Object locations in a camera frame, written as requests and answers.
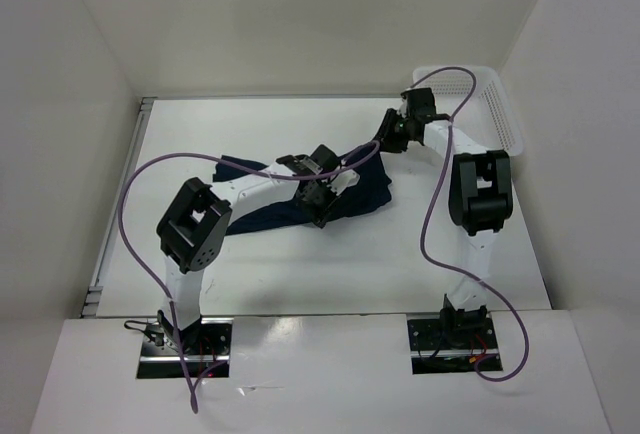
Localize navy blue shorts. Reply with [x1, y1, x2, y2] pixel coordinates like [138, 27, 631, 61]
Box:
[212, 145, 392, 236]

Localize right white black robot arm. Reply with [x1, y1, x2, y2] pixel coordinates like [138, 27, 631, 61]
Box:
[376, 88, 513, 347]

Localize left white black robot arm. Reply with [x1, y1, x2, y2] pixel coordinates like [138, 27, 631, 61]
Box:
[156, 145, 360, 354]

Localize white perforated plastic basket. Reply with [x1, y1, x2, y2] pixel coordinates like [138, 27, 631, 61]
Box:
[420, 65, 524, 157]

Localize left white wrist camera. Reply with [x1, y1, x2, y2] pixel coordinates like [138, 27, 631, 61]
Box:
[329, 170, 360, 196]

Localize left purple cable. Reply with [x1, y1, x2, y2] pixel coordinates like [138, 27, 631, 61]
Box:
[115, 141, 384, 414]

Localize purple cable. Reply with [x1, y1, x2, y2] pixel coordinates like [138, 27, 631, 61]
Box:
[402, 67, 531, 383]
[115, 141, 384, 414]

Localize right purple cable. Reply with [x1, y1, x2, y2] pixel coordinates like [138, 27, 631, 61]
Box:
[402, 67, 531, 383]

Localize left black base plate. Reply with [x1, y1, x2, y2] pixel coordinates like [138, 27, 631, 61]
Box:
[125, 318, 232, 380]

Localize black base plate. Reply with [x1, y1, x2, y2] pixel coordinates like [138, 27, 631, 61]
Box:
[125, 318, 232, 380]
[406, 314, 503, 375]

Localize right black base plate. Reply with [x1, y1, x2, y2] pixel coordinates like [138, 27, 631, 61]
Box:
[406, 314, 503, 375]

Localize aluminium table edge rail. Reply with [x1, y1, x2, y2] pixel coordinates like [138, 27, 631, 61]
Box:
[79, 97, 156, 318]

